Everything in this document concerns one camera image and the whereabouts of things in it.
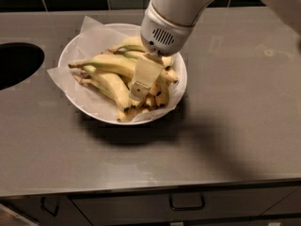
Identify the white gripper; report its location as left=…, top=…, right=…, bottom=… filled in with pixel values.
left=130, top=2, right=193, bottom=101

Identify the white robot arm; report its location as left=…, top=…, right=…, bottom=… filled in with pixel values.
left=130, top=0, right=301, bottom=100

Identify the upper right yellow banana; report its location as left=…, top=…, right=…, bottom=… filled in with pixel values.
left=108, top=36, right=174, bottom=69

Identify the thin curved yellow banana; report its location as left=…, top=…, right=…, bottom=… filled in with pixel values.
left=155, top=77, right=169, bottom=107

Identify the top centre yellow banana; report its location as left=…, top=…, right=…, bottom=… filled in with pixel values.
left=68, top=54, right=137, bottom=79

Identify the middle short yellow banana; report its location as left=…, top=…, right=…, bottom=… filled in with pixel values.
left=120, top=75, right=148, bottom=109

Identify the left front yellow banana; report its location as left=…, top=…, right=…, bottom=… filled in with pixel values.
left=83, top=65, right=132, bottom=111

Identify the far left lower banana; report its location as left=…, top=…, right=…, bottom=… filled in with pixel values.
left=72, top=74, right=114, bottom=99

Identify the bottom small yellow banana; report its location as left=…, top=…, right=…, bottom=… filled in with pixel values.
left=117, top=95, right=157, bottom=122

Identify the white paper liner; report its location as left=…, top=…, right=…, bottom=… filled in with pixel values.
left=46, top=15, right=186, bottom=124

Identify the black round sink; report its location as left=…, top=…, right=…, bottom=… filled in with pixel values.
left=0, top=42, right=45, bottom=89

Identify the grey cabinet drawer front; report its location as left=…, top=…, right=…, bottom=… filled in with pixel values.
left=71, top=186, right=296, bottom=226

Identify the black drawer handle centre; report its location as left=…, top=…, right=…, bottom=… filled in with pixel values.
left=168, top=193, right=206, bottom=211

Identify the black drawer handle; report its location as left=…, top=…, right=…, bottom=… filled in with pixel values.
left=40, top=196, right=60, bottom=218
left=168, top=193, right=206, bottom=211

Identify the black drawer handle left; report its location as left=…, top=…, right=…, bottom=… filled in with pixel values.
left=40, top=196, right=60, bottom=218

